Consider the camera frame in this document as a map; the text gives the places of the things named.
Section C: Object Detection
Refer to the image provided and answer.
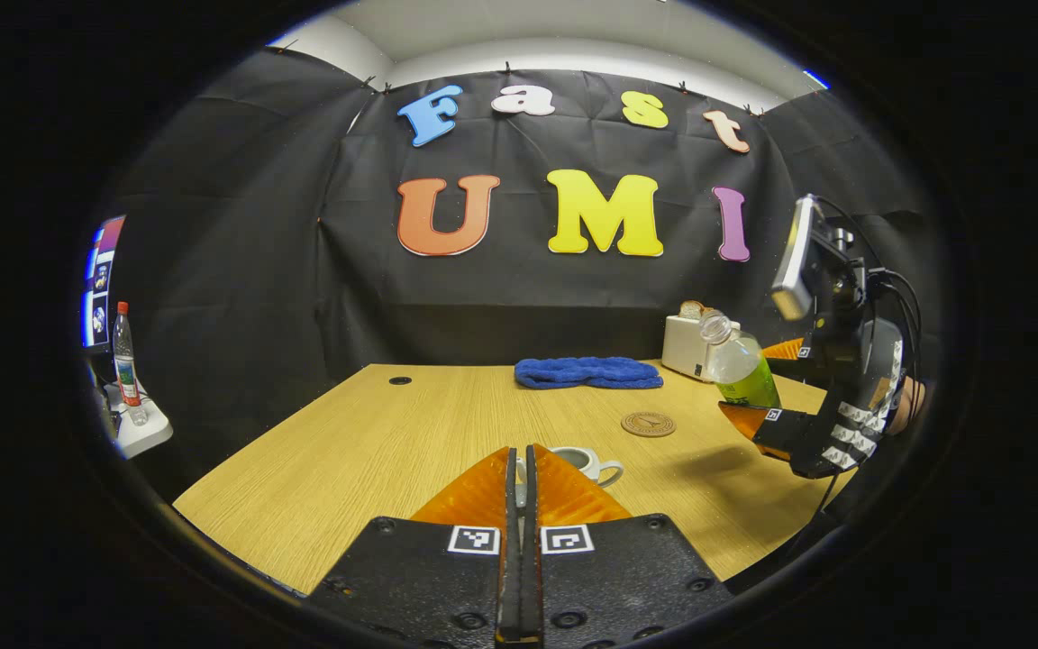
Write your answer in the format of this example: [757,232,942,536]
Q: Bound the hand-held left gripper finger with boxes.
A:
[305,444,521,649]
[521,443,736,649]

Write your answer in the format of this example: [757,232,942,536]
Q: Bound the green label water bottle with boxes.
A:
[699,308,781,408]

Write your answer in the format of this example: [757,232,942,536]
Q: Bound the white teacup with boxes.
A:
[528,446,625,490]

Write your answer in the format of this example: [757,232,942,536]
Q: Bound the round brown coaster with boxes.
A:
[620,411,677,439]

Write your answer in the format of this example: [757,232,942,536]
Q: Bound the red cap plastic bottle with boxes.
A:
[113,301,149,426]

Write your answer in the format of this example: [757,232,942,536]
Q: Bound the white toaster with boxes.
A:
[661,315,741,384]

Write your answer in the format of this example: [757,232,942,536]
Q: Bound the blue towel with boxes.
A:
[514,356,664,391]

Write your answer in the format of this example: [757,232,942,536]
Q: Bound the black backdrop cloth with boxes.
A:
[109,47,943,506]

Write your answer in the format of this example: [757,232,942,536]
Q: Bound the white power strip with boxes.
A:
[105,383,174,459]

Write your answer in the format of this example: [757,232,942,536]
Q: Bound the computer monitor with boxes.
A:
[82,215,128,351]

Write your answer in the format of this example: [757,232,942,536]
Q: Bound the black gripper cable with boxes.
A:
[789,471,844,560]
[869,267,927,398]

